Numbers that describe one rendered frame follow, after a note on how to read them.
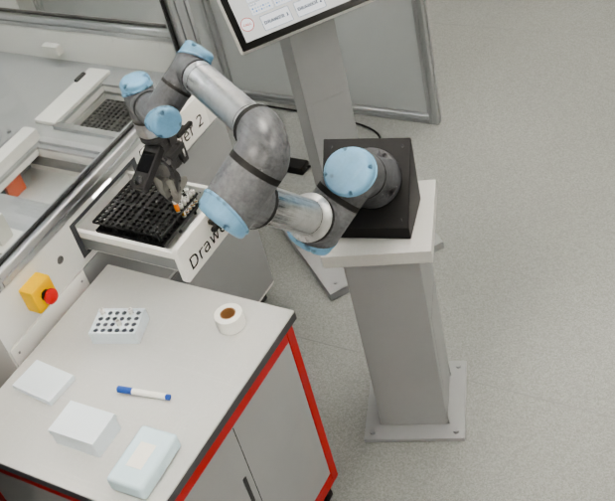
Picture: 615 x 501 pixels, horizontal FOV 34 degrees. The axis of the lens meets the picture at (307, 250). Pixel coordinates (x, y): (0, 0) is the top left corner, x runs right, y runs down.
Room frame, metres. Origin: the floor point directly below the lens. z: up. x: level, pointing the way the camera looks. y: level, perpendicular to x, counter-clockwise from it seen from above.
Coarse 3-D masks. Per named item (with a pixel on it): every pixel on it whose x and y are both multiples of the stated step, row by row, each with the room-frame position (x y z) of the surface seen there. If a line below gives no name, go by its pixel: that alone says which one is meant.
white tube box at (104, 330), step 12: (108, 312) 1.86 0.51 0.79; (120, 312) 1.85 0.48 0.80; (144, 312) 1.83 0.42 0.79; (96, 324) 1.83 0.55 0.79; (108, 324) 1.82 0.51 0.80; (132, 324) 1.80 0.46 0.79; (144, 324) 1.81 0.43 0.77; (96, 336) 1.80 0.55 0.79; (108, 336) 1.78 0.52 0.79; (120, 336) 1.77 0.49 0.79; (132, 336) 1.76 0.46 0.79
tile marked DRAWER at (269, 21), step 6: (270, 12) 2.71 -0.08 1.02; (276, 12) 2.71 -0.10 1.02; (282, 12) 2.71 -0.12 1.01; (288, 12) 2.71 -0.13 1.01; (264, 18) 2.70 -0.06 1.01; (270, 18) 2.70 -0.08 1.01; (276, 18) 2.70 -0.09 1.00; (282, 18) 2.70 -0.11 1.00; (288, 18) 2.70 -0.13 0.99; (264, 24) 2.68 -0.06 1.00; (270, 24) 2.68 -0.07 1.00; (276, 24) 2.68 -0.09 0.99; (282, 24) 2.68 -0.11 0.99
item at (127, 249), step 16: (128, 176) 2.28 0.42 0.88; (112, 192) 2.22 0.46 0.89; (96, 208) 2.17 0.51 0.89; (80, 224) 2.11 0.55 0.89; (96, 240) 2.05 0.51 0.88; (112, 240) 2.01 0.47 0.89; (128, 240) 1.99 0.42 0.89; (176, 240) 2.02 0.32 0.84; (128, 256) 1.99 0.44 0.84; (144, 256) 1.95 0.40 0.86; (160, 256) 1.92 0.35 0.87
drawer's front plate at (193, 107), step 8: (192, 96) 2.52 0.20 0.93; (192, 104) 2.49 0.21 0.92; (200, 104) 2.52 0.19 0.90; (184, 112) 2.46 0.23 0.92; (192, 112) 2.48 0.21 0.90; (200, 112) 2.51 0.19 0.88; (184, 120) 2.45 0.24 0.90; (192, 120) 2.48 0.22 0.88; (208, 120) 2.53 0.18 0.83; (192, 128) 2.47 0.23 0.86; (200, 128) 2.49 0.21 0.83; (192, 136) 2.46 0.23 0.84
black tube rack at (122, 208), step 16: (128, 192) 2.19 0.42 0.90; (144, 192) 2.16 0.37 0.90; (112, 208) 2.14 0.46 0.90; (128, 208) 2.11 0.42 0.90; (144, 208) 2.10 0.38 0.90; (160, 208) 2.08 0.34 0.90; (192, 208) 2.08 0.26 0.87; (96, 224) 2.09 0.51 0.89; (112, 224) 2.07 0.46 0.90; (128, 224) 2.05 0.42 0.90; (144, 224) 2.03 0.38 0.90; (160, 224) 2.01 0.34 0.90; (176, 224) 2.04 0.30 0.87; (144, 240) 2.01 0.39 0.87; (160, 240) 1.98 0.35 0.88
